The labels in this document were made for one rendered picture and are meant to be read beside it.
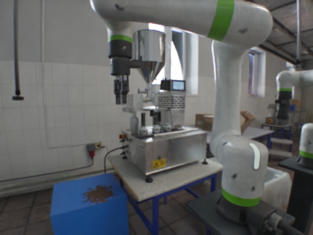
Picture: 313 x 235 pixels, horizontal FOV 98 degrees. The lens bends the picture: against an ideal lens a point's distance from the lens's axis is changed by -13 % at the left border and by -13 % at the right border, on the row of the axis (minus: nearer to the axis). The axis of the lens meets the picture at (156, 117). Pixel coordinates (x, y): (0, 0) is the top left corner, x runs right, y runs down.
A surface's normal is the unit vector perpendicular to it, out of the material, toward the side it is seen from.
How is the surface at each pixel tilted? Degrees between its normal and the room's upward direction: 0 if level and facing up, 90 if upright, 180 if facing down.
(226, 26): 129
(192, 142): 90
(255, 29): 124
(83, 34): 90
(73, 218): 90
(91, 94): 90
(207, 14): 113
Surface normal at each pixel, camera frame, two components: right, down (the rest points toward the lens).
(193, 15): -0.24, 0.61
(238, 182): -0.63, 0.09
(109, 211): 0.51, 0.11
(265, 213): 0.00, -0.99
